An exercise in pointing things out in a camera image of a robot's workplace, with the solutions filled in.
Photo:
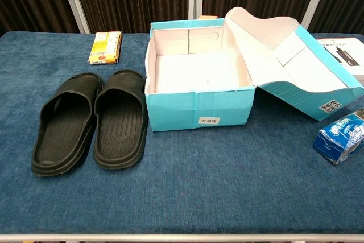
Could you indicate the black rubber slipper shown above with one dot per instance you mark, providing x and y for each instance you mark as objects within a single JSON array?
[
  {"x": 119, "y": 129},
  {"x": 62, "y": 132}
]

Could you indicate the light blue cardboard shoe box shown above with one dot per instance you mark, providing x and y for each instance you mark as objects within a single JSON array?
[{"x": 199, "y": 109}]

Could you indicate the small orange box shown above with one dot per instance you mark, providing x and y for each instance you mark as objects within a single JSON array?
[{"x": 209, "y": 17}]

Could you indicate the blue foil snack packet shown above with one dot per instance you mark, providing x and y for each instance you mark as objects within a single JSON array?
[{"x": 341, "y": 140}]

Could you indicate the white product box red trim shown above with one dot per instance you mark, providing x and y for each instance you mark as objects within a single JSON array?
[{"x": 357, "y": 68}]

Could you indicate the blue table cloth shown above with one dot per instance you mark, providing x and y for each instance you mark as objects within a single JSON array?
[{"x": 182, "y": 186}]

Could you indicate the yellow snack packet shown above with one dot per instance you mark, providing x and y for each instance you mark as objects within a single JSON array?
[{"x": 104, "y": 48}]

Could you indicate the silver table edge rail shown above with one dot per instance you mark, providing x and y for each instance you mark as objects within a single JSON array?
[{"x": 182, "y": 238}]

